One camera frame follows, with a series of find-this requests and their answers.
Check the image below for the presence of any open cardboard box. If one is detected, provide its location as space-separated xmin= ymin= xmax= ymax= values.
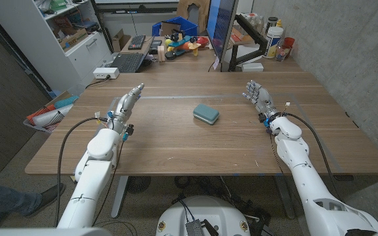
xmin=112 ymin=28 xmax=131 ymax=52

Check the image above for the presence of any flat computer monitor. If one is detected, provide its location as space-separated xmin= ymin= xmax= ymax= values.
xmin=206 ymin=0 xmax=240 ymax=72

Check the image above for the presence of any black laptop keyboard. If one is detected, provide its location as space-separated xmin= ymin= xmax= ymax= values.
xmin=110 ymin=52 xmax=145 ymax=73

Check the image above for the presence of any small black keyboard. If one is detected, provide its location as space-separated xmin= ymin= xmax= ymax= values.
xmin=127 ymin=35 xmax=146 ymax=50

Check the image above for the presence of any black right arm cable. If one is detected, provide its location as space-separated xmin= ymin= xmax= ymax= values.
xmin=282 ymin=112 xmax=343 ymax=201

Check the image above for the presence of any orange roll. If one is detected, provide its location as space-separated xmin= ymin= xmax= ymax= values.
xmin=26 ymin=104 xmax=56 ymax=122

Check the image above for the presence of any teal sponge block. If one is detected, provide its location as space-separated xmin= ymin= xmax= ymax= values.
xmin=192 ymin=103 xmax=220 ymax=126

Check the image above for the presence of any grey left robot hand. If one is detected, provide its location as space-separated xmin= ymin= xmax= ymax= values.
xmin=109 ymin=83 xmax=145 ymax=132

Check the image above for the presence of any grey table leg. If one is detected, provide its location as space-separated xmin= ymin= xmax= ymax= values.
xmin=110 ymin=176 xmax=129 ymax=219

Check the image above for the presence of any white printed roll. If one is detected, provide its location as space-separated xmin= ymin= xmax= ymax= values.
xmin=32 ymin=104 xmax=74 ymax=128

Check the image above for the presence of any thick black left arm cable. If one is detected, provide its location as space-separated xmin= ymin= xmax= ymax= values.
xmin=54 ymin=117 xmax=111 ymax=227

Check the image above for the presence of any person's leg in jeans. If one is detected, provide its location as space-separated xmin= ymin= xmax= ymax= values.
xmin=0 ymin=173 xmax=43 ymax=229

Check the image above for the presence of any blue plastic bin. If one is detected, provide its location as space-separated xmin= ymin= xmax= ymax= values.
xmin=152 ymin=16 xmax=199 ymax=37

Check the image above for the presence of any white shelf cabinet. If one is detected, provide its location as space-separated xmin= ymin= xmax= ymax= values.
xmin=0 ymin=0 xmax=114 ymax=96

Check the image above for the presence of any black shoe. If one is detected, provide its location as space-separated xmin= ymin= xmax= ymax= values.
xmin=24 ymin=182 xmax=67 ymax=218

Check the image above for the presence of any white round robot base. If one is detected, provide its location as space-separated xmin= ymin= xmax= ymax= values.
xmin=156 ymin=195 xmax=251 ymax=236

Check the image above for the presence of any black round grille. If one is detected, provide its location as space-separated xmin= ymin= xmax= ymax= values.
xmin=126 ymin=176 xmax=152 ymax=194

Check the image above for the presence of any white labelled canister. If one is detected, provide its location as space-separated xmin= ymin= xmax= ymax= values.
xmin=263 ymin=26 xmax=284 ymax=60

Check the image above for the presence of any clear glass jar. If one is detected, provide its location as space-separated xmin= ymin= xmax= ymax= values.
xmin=276 ymin=44 xmax=291 ymax=62

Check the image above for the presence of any whiteboard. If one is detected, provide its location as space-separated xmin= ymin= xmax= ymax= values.
xmin=94 ymin=0 xmax=180 ymax=14

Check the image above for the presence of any white power strip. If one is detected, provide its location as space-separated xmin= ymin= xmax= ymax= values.
xmin=93 ymin=67 xmax=120 ymax=80

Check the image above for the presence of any clear storage bin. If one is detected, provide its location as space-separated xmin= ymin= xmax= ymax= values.
xmin=23 ymin=94 xmax=80 ymax=134

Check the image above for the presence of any flat white box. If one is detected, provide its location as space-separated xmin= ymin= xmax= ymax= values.
xmin=241 ymin=62 xmax=264 ymax=73

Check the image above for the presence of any brown wooden cutout board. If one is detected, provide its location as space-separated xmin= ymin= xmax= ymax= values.
xmin=177 ymin=0 xmax=211 ymax=29

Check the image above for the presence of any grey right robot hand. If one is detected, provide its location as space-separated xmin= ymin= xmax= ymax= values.
xmin=241 ymin=80 xmax=280 ymax=122

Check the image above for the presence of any cardboard box on shelf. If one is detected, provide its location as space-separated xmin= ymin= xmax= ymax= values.
xmin=59 ymin=28 xmax=89 ymax=50

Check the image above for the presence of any colourful toy airplane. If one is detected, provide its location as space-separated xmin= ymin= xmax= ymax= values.
xmin=164 ymin=29 xmax=209 ymax=57

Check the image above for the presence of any grey finned module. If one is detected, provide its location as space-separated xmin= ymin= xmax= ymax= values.
xmin=185 ymin=220 xmax=206 ymax=236

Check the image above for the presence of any dark-lidded jar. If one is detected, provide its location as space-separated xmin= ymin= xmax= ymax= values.
xmin=266 ymin=16 xmax=279 ymax=33

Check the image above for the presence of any teal roll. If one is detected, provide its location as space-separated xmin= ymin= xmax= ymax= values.
xmin=54 ymin=95 xmax=79 ymax=109

